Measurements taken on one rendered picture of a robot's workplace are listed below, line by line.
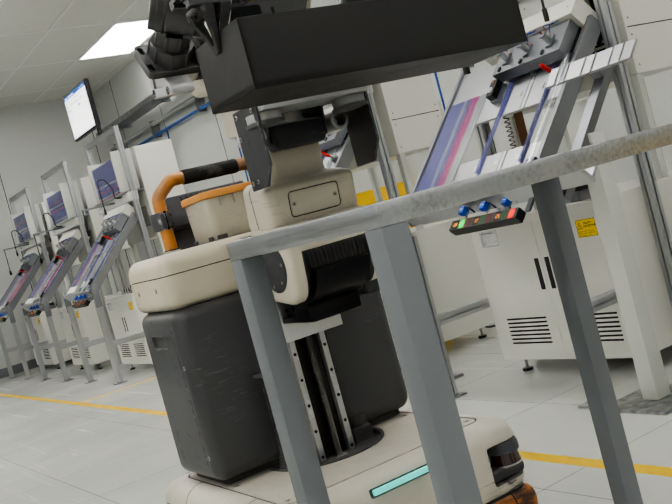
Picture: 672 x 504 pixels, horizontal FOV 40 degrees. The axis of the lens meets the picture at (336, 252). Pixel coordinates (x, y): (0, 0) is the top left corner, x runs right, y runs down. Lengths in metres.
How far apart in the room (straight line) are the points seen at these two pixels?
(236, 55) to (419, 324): 0.57
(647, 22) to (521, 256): 0.95
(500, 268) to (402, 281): 2.56
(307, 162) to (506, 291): 1.84
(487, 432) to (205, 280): 0.70
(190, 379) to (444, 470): 1.02
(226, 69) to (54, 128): 10.16
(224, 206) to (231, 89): 0.69
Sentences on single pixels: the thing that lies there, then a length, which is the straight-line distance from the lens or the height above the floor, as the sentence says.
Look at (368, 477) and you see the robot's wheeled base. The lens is 1.91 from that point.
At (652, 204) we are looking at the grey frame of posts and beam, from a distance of 3.37.
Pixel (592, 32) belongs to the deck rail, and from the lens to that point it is 3.37.
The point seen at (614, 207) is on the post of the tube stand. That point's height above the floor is 0.60.
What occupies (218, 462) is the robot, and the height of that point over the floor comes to 0.34.
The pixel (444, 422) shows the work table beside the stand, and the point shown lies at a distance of 1.14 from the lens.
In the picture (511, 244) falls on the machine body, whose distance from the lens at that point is 3.58.
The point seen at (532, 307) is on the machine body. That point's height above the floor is 0.27.
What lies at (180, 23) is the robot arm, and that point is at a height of 1.21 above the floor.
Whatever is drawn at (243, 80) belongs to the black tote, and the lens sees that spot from 1.47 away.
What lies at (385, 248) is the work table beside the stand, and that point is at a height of 0.74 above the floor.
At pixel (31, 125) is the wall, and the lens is 11.59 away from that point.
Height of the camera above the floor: 0.80
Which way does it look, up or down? 2 degrees down
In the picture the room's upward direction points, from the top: 15 degrees counter-clockwise
